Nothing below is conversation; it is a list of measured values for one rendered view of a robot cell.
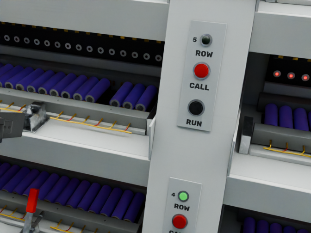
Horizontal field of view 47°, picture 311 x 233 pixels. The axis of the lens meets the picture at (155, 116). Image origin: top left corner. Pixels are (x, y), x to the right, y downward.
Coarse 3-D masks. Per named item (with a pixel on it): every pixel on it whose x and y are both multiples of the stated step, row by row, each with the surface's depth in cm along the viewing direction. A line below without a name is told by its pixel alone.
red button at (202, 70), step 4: (200, 64) 40; (204, 64) 40; (196, 68) 40; (200, 68) 40; (204, 68) 40; (196, 72) 40; (200, 72) 40; (204, 72) 40; (200, 76) 40; (204, 76) 40
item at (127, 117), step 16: (0, 96) 53; (16, 96) 53; (32, 96) 53; (48, 96) 53; (64, 112) 52; (80, 112) 51; (96, 112) 50; (112, 112) 49; (128, 112) 49; (144, 112) 49; (144, 128) 49
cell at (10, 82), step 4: (28, 68) 62; (32, 68) 63; (20, 72) 61; (24, 72) 61; (28, 72) 62; (16, 76) 59; (20, 76) 60; (24, 76) 60; (8, 80) 58; (12, 80) 58; (16, 80) 59; (4, 84) 58; (8, 84) 58; (12, 84) 58; (12, 88) 58
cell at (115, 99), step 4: (124, 84) 58; (128, 84) 58; (120, 88) 57; (124, 88) 57; (128, 88) 57; (132, 88) 59; (116, 92) 56; (120, 92) 55; (124, 92) 56; (128, 92) 57; (116, 96) 54; (120, 96) 54; (124, 96) 55; (112, 100) 54; (116, 100) 54; (120, 100) 54; (112, 104) 54; (116, 104) 54; (120, 104) 54
